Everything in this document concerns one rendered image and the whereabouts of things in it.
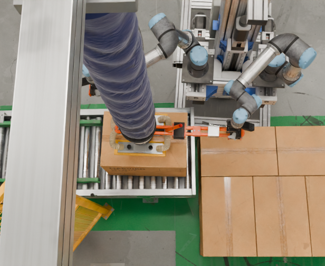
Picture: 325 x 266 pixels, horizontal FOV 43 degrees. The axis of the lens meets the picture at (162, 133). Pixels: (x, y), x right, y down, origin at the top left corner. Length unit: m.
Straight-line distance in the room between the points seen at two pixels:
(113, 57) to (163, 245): 2.57
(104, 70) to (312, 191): 2.25
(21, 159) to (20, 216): 0.10
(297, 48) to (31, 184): 1.88
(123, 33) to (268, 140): 2.24
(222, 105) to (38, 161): 3.09
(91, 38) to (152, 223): 2.66
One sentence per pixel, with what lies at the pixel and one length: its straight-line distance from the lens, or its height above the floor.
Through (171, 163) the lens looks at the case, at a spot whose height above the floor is 0.95.
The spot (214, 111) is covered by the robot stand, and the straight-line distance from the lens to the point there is 3.72.
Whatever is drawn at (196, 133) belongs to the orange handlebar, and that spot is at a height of 1.25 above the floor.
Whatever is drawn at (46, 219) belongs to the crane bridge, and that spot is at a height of 3.05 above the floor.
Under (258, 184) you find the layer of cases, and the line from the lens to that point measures 3.27.
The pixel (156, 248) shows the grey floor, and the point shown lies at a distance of 3.74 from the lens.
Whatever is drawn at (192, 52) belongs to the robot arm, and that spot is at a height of 1.27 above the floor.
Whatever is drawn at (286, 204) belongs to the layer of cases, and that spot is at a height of 0.54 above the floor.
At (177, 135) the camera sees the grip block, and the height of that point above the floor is 1.25.
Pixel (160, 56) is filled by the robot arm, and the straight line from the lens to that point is 2.38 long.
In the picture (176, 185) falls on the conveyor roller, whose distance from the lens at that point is 3.21.
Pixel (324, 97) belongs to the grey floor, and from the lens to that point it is 4.19.
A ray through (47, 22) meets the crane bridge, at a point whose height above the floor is 3.05.
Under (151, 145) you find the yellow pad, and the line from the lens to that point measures 2.66.
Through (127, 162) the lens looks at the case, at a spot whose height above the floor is 0.95.
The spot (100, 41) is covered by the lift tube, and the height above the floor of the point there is 2.61.
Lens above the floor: 3.74
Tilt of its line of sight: 75 degrees down
